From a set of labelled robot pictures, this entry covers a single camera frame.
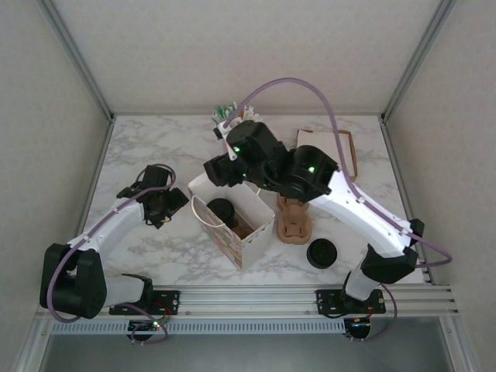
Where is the right lower aluminium post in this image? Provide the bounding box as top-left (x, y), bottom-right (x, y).
top-left (439, 313), bottom-right (470, 372)

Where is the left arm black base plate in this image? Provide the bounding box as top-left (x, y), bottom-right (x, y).
top-left (109, 289), bottom-right (182, 315)

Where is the table edge rail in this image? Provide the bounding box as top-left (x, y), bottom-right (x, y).
top-left (73, 115), bottom-right (117, 249)
top-left (379, 118), bottom-right (435, 286)

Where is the right aluminium frame post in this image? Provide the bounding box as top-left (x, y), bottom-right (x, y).
top-left (379, 0), bottom-right (460, 123)

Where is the brown cardboard napkin tray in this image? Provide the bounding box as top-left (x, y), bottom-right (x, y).
top-left (296, 129), bottom-right (358, 182)

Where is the aluminium mounting rail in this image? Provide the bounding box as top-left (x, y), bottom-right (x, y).
top-left (38, 284), bottom-right (460, 321)

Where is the grey slotted cable duct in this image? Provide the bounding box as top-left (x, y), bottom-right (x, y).
top-left (50, 320), bottom-right (346, 335)

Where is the right table edge rail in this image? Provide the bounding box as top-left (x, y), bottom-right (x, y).
top-left (379, 118), bottom-right (435, 286)

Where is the black lidded coffee cup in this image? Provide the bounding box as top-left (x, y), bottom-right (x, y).
top-left (206, 197), bottom-right (236, 229)

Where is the aluminium frame post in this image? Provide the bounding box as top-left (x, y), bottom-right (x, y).
top-left (42, 0), bottom-right (117, 121)
top-left (379, 0), bottom-right (460, 123)

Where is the white patterned paper gift bag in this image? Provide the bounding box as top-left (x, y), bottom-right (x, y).
top-left (187, 170), bottom-right (277, 271)

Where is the black round cup lid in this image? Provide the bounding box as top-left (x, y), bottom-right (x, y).
top-left (305, 238), bottom-right (339, 270)

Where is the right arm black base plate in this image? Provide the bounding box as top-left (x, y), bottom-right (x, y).
top-left (315, 288), bottom-right (388, 315)

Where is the left table edge rail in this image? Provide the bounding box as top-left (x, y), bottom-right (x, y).
top-left (73, 115), bottom-right (117, 249)

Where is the left aluminium frame post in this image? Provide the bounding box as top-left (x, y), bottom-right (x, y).
top-left (42, 0), bottom-right (117, 121)

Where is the left lower aluminium post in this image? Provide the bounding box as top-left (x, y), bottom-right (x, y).
top-left (15, 317), bottom-right (53, 372)

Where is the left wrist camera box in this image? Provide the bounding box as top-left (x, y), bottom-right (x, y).
top-left (136, 164), bottom-right (174, 189)

